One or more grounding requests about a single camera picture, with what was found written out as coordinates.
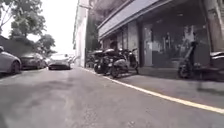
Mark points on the row of parked scooters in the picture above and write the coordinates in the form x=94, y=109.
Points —
x=113, y=61

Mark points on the pale tall building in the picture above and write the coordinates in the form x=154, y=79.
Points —
x=81, y=40

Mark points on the white car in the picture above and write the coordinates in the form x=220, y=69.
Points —
x=60, y=61

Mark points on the shopfront building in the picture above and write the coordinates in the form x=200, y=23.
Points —
x=133, y=13

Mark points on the grey asphalt road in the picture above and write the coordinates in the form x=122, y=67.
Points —
x=66, y=100

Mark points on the small leafy tree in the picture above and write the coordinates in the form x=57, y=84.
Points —
x=45, y=41

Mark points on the dark parked scooter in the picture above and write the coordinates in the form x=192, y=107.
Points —
x=186, y=68

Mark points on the dark car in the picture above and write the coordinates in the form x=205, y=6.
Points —
x=31, y=61

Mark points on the large leafy tree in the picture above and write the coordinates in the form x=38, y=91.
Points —
x=26, y=16

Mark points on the grey car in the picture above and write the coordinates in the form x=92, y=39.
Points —
x=8, y=63

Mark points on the dark wall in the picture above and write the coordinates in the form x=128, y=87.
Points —
x=13, y=46

